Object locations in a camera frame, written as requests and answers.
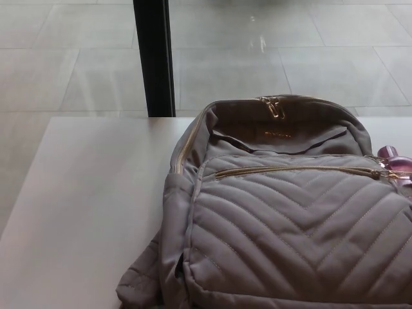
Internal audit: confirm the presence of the black window frame post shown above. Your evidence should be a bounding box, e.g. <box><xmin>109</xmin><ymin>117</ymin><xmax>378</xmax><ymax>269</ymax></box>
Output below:
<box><xmin>132</xmin><ymin>0</ymin><xmax>176</xmax><ymax>118</ymax></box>

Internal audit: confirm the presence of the pink plastic water bottle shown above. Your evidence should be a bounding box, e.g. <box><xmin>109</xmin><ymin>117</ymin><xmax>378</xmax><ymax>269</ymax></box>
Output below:
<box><xmin>377</xmin><ymin>145</ymin><xmax>412</xmax><ymax>187</ymax></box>

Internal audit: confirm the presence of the grey quilted backpack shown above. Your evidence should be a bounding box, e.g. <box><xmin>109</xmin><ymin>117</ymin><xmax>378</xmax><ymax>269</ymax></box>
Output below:
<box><xmin>117</xmin><ymin>94</ymin><xmax>412</xmax><ymax>309</ymax></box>

